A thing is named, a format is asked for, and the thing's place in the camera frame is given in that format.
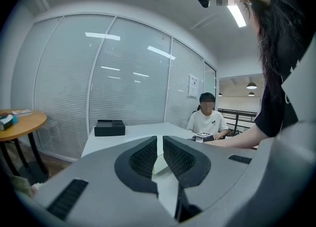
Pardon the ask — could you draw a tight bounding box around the person's black shirt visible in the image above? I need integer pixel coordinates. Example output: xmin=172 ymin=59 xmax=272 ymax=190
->
xmin=254 ymin=33 xmax=316 ymax=138

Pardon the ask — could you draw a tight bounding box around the light green mat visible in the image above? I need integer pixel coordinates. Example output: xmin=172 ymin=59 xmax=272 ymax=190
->
xmin=152 ymin=136 xmax=171 ymax=176

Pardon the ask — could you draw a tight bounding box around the teal tissue box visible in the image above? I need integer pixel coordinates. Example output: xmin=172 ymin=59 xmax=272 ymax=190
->
xmin=0 ymin=114 xmax=19 ymax=131

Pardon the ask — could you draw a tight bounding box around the paper notice sheet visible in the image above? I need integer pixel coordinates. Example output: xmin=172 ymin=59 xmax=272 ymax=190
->
xmin=188 ymin=73 xmax=200 ymax=99

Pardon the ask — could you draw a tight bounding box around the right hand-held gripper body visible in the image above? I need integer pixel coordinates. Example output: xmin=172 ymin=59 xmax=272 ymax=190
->
xmin=193 ymin=131 xmax=216 ymax=144

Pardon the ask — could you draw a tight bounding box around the grey table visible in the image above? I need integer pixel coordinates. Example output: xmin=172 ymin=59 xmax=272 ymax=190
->
xmin=81 ymin=121 xmax=260 ymax=159

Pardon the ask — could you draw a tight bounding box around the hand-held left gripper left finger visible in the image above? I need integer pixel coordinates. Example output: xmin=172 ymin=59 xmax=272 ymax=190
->
xmin=31 ymin=135 xmax=179 ymax=227

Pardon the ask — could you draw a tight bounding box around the pink white booklet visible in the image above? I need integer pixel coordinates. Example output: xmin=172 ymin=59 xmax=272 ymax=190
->
xmin=10 ymin=109 xmax=33 ymax=116

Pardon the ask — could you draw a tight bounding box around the black metal railing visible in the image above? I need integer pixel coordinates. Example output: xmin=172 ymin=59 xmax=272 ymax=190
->
xmin=217 ymin=108 xmax=258 ymax=131

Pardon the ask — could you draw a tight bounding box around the round orange side table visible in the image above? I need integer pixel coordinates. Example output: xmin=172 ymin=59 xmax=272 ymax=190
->
xmin=0 ymin=109 xmax=49 ymax=183

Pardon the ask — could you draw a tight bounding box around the black box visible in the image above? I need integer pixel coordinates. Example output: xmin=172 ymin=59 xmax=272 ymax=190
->
xmin=94 ymin=119 xmax=126 ymax=137

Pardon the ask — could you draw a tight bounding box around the long ceiling light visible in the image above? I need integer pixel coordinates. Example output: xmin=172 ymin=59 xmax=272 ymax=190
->
xmin=227 ymin=3 xmax=247 ymax=28

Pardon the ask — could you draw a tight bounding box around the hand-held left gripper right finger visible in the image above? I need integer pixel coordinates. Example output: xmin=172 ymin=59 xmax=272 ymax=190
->
xmin=162 ymin=135 xmax=260 ymax=227

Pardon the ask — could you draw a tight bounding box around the person's right forearm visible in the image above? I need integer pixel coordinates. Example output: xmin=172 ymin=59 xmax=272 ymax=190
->
xmin=209 ymin=124 xmax=260 ymax=149

